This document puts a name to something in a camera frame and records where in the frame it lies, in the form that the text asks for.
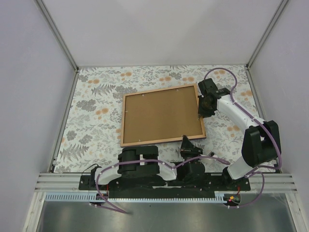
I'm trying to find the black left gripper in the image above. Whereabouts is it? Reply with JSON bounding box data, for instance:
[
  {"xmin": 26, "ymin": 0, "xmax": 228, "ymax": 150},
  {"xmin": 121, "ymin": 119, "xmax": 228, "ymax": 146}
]
[{"xmin": 180, "ymin": 136, "xmax": 203, "ymax": 165}]

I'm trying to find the brown cardboard backing board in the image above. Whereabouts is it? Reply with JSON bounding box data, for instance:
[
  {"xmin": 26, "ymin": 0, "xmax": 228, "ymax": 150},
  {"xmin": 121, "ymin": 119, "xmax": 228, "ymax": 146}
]
[{"xmin": 123, "ymin": 86, "xmax": 204, "ymax": 144}]

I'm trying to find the wooden picture frame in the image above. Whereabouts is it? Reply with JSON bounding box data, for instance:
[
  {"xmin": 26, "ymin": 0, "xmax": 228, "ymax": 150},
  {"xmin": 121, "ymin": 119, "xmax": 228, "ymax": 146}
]
[{"xmin": 120, "ymin": 83, "xmax": 207, "ymax": 148}]

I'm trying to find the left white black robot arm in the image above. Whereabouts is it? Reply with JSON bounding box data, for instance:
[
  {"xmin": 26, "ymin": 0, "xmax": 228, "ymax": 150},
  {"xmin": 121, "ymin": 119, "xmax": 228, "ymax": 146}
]
[{"xmin": 89, "ymin": 135, "xmax": 205, "ymax": 190}]

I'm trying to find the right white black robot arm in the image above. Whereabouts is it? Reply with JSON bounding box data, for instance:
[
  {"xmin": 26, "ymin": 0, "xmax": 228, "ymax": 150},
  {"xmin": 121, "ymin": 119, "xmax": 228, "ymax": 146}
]
[{"xmin": 198, "ymin": 78, "xmax": 281, "ymax": 190}]

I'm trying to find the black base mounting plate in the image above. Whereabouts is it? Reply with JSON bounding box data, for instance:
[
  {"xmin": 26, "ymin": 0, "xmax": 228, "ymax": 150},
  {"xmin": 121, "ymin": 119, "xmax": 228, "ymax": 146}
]
[{"xmin": 78, "ymin": 172, "xmax": 252, "ymax": 198}]

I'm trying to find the floral patterned table mat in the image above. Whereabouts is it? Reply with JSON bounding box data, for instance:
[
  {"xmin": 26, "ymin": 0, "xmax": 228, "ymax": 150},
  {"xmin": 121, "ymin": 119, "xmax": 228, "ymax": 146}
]
[{"xmin": 52, "ymin": 65, "xmax": 259, "ymax": 173}]

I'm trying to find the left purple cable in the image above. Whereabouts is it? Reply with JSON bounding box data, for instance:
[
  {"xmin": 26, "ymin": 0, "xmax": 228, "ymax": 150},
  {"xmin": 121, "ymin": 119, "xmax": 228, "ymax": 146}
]
[{"xmin": 96, "ymin": 156, "xmax": 231, "ymax": 215}]

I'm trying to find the purple cable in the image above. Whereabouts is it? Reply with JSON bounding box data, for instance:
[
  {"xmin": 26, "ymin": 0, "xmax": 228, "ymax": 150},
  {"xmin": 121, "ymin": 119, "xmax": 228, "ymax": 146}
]
[
  {"xmin": 96, "ymin": 156, "xmax": 231, "ymax": 215},
  {"xmin": 204, "ymin": 68, "xmax": 283, "ymax": 209}
]

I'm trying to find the white slotted cable duct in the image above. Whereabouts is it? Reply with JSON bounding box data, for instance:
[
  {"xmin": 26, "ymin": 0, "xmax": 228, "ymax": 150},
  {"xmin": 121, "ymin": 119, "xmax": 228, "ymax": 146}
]
[{"xmin": 45, "ymin": 191, "xmax": 227, "ymax": 203}]

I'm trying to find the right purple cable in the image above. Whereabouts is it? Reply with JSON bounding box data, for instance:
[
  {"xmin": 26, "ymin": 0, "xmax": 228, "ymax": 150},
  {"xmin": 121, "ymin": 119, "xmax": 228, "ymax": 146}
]
[{"xmin": 204, "ymin": 68, "xmax": 283, "ymax": 209}]

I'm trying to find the right aluminium corner post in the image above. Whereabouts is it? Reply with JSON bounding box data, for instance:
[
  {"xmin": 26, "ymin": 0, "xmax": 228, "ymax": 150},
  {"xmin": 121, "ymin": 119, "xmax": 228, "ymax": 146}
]
[{"xmin": 246, "ymin": 0, "xmax": 290, "ymax": 70}]

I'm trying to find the aluminium corner post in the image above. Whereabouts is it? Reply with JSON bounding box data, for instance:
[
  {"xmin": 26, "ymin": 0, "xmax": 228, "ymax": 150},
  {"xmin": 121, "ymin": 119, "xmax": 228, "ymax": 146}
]
[
  {"xmin": 246, "ymin": 0, "xmax": 290, "ymax": 70},
  {"xmin": 36, "ymin": 0, "xmax": 79, "ymax": 72}
]

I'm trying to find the aluminium front rail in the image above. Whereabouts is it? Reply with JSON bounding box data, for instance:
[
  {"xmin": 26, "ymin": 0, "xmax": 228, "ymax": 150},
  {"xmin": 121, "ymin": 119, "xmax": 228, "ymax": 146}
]
[{"xmin": 35, "ymin": 173, "xmax": 297, "ymax": 193}]

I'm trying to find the left aluminium corner post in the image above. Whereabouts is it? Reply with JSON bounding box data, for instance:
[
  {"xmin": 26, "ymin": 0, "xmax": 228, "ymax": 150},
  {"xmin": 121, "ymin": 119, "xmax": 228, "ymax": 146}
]
[{"xmin": 36, "ymin": 0, "xmax": 79, "ymax": 72}]

